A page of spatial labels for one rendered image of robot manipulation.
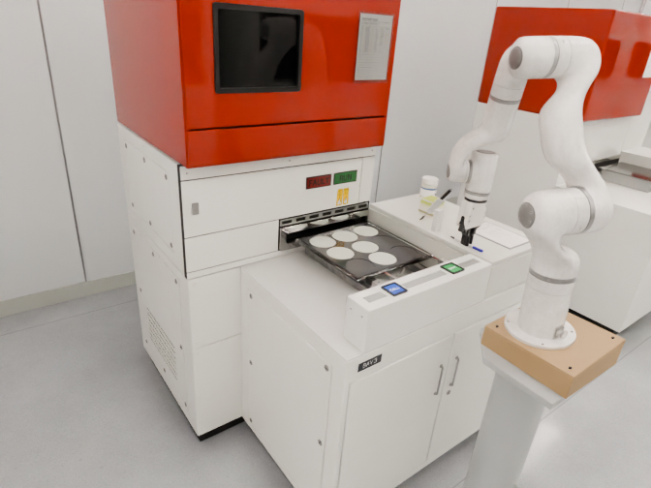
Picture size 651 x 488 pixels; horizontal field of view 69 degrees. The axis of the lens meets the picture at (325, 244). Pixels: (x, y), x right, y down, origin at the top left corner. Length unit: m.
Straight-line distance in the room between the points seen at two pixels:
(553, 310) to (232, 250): 1.04
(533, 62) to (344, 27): 0.66
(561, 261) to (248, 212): 1.00
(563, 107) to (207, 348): 1.41
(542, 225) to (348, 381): 0.66
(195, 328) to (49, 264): 1.55
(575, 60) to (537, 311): 0.64
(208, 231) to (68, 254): 1.65
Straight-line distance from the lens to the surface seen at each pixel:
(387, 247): 1.79
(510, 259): 1.75
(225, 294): 1.78
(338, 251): 1.71
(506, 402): 1.57
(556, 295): 1.38
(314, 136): 1.68
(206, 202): 1.60
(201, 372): 1.93
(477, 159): 1.62
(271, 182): 1.69
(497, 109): 1.53
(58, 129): 2.95
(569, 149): 1.31
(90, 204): 3.09
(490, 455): 1.72
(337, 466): 1.62
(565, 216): 1.27
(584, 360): 1.44
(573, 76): 1.38
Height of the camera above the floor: 1.65
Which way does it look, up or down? 25 degrees down
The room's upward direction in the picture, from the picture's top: 4 degrees clockwise
